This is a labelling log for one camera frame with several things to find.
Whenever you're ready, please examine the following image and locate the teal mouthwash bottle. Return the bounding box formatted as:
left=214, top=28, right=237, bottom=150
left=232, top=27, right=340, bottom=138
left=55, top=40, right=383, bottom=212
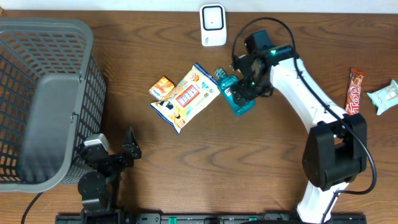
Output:
left=215, top=68, right=255, bottom=116

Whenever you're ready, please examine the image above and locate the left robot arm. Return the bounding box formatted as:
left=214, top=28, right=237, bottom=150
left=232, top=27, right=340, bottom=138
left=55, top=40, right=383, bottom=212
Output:
left=78, top=127, right=142, bottom=223

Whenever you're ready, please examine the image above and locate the small orange snack packet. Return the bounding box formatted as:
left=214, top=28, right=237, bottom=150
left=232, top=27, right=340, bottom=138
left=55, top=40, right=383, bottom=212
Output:
left=149, top=77, right=175, bottom=101

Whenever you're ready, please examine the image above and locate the yellow snack bag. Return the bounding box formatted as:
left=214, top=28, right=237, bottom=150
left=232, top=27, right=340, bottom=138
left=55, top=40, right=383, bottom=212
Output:
left=150, top=63, right=220, bottom=134

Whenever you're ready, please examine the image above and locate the left black cable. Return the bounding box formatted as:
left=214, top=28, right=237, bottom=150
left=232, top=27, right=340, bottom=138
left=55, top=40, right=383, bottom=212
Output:
left=21, top=192, right=44, bottom=224

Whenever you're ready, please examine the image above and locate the teal wet wipes pack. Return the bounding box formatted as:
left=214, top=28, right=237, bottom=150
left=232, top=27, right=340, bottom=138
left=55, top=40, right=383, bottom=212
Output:
left=367, top=80, right=397, bottom=115

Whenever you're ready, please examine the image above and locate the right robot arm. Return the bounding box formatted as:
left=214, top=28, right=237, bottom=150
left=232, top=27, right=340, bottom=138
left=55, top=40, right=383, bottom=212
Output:
left=231, top=44, right=368, bottom=223

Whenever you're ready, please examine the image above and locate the right black cable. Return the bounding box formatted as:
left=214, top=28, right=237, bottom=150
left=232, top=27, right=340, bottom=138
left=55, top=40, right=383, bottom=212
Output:
left=230, top=16, right=377, bottom=224

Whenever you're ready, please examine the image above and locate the grey plastic shopping basket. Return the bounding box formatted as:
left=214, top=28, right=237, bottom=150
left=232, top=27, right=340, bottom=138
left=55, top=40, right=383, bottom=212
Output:
left=1, top=18, right=106, bottom=193

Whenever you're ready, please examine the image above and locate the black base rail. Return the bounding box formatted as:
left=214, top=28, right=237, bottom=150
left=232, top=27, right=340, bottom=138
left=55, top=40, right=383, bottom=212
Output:
left=55, top=212, right=368, bottom=224

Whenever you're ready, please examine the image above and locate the black cable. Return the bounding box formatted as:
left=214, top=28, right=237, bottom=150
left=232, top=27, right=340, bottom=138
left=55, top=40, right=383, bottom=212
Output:
left=21, top=192, right=44, bottom=224
left=230, top=16, right=377, bottom=224

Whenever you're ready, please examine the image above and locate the red brown chocolate bar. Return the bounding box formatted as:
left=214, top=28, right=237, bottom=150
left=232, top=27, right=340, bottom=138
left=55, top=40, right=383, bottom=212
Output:
left=345, top=68, right=365, bottom=115

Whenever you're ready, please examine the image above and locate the white barcode scanner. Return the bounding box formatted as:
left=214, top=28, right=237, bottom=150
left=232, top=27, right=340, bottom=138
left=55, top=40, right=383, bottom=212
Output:
left=199, top=4, right=227, bottom=47

